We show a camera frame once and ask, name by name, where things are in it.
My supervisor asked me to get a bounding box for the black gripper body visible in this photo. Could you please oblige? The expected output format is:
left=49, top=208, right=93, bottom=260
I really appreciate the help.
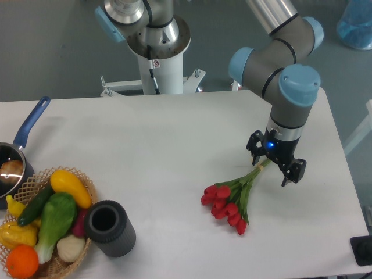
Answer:
left=262, top=134, right=299, bottom=171

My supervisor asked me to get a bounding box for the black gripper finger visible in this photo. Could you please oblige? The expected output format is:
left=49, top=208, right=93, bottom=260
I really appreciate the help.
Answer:
left=246, top=130, right=268, bottom=166
left=280, top=158, right=307, bottom=187

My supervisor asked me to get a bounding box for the red tulip bouquet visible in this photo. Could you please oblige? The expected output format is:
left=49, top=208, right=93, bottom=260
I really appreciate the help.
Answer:
left=201, top=159, right=270, bottom=235

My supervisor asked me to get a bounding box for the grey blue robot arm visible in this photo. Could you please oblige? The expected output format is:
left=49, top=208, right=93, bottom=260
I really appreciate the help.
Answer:
left=95, top=1, right=324, bottom=183

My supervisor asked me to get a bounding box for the black device at edge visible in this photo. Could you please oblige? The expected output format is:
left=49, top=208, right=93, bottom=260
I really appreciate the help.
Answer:
left=350, top=235, right=372, bottom=266

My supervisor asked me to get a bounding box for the blue plastic bag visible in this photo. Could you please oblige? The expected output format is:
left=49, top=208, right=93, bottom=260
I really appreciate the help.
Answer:
left=336, top=0, right=371, bottom=51

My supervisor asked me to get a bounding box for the dark grey ribbed vase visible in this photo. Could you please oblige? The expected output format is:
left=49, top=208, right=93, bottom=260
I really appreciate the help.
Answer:
left=84, top=200, right=136, bottom=257

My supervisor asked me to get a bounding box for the red radish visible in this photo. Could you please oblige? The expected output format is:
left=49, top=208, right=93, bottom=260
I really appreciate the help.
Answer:
left=71, top=209, right=88, bottom=237

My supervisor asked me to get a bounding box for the yellow squash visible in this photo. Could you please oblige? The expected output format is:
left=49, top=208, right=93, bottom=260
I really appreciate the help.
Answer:
left=50, top=169, right=92, bottom=209

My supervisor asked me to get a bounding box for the green bok choy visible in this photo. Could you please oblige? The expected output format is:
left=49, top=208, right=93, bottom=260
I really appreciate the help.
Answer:
left=34, top=192, right=77, bottom=264

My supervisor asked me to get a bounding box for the white garlic bulb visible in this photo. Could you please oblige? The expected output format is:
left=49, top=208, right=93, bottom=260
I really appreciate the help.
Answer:
left=57, top=234, right=85, bottom=263

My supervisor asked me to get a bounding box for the green cucumber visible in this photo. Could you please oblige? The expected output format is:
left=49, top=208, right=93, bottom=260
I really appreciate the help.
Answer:
left=17, top=184, right=55, bottom=226

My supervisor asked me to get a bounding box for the brown bread roll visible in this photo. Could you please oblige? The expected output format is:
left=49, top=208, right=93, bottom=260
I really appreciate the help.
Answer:
left=1, top=160, right=23, bottom=185

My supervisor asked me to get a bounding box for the yellow banana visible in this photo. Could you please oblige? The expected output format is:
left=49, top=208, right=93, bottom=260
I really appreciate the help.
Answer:
left=6, top=195, right=26, bottom=219

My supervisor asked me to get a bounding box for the yellow bell pepper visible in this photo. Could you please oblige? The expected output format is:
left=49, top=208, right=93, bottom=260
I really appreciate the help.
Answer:
left=1, top=221, right=38, bottom=250

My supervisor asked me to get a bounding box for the orange fruit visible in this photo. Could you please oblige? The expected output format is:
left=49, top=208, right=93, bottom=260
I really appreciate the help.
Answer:
left=6, top=245, right=39, bottom=278

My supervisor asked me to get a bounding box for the white frame at right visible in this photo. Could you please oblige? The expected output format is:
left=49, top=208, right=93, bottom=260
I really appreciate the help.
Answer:
left=344, top=99, right=371, bottom=156

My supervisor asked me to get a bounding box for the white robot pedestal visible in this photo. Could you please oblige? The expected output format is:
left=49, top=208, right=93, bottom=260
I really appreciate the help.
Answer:
left=99, top=16, right=206, bottom=98

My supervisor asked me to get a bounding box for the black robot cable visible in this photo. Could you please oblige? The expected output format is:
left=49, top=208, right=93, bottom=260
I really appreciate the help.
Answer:
left=146, top=45, right=162, bottom=95

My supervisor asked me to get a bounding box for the blue handled saucepan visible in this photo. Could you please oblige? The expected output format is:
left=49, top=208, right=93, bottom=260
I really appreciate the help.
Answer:
left=1, top=96, right=51, bottom=210

